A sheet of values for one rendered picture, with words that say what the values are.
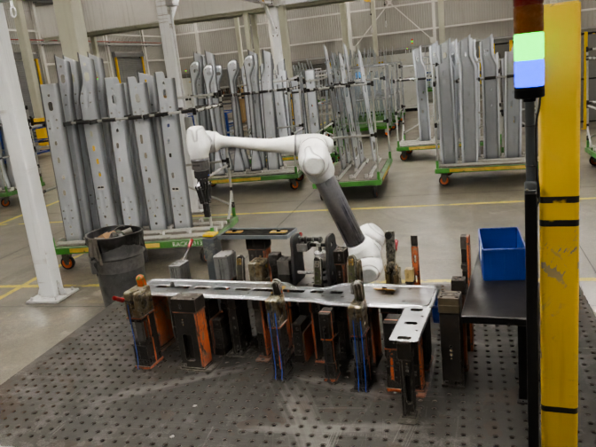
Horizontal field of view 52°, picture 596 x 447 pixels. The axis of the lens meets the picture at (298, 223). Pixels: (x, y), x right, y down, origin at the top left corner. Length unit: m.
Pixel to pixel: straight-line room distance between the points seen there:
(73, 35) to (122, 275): 5.43
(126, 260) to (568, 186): 4.17
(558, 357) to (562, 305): 0.16
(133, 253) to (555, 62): 4.21
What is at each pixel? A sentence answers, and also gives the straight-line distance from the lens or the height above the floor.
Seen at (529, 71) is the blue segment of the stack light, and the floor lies 1.85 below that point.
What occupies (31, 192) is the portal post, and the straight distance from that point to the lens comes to 6.17.
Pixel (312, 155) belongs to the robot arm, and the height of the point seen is 1.53.
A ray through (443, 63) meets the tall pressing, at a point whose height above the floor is 1.75.
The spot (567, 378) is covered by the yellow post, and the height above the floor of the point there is 0.97.
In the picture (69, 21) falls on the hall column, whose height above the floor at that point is 2.93.
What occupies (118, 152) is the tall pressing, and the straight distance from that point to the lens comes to 7.12.
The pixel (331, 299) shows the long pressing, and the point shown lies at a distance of 2.48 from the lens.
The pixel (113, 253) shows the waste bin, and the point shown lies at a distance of 5.32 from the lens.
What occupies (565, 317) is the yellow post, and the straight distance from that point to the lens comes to 1.88.
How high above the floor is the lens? 1.91
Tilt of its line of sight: 14 degrees down
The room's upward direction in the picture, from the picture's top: 6 degrees counter-clockwise
